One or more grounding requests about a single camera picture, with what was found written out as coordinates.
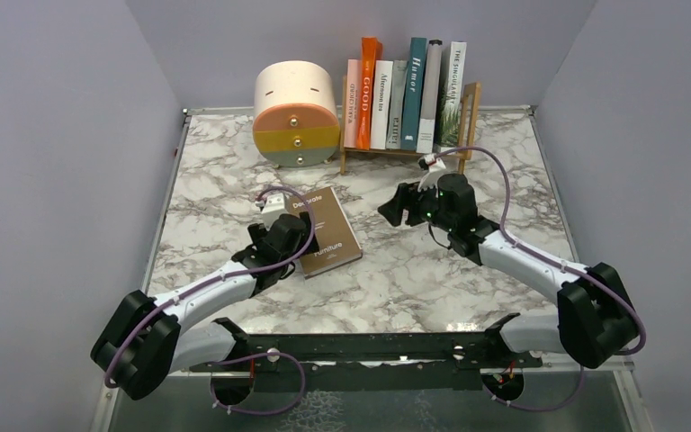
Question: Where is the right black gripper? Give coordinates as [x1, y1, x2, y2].
[378, 176, 455, 233]

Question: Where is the brown decorate furniture book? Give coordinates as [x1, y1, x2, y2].
[299, 186, 363, 279]

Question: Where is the grey white cover book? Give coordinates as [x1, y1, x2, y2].
[417, 40, 443, 154]

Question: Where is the grey landscape cover book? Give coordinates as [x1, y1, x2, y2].
[386, 59, 408, 150]

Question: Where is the palm leaf cover book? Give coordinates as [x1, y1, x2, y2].
[435, 41, 467, 148]

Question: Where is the dark teal book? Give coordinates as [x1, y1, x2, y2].
[400, 37, 427, 151]

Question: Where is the pink flower cover book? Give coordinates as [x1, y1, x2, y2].
[344, 59, 361, 148]

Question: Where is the orange fashion show book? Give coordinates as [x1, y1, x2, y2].
[356, 37, 382, 149]

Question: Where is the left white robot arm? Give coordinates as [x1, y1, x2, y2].
[90, 211, 316, 401]

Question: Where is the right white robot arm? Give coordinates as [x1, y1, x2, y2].
[378, 174, 642, 369]

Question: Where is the cream and orange bread box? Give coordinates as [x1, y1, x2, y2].
[252, 60, 340, 167]

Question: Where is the wooden book rack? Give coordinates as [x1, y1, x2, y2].
[339, 81, 482, 175]

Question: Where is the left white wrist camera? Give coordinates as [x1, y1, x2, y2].
[256, 193, 289, 229]

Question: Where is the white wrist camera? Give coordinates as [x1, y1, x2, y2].
[417, 154, 446, 192]
[256, 193, 289, 229]

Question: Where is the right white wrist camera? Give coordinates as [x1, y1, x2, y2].
[417, 154, 446, 192]

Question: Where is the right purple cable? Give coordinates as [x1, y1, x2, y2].
[428, 146, 648, 412]

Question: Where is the purple cable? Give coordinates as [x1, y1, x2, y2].
[103, 186, 317, 417]
[428, 146, 648, 412]

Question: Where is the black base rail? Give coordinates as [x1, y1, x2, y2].
[202, 331, 542, 392]

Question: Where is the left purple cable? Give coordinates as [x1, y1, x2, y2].
[103, 186, 317, 417]

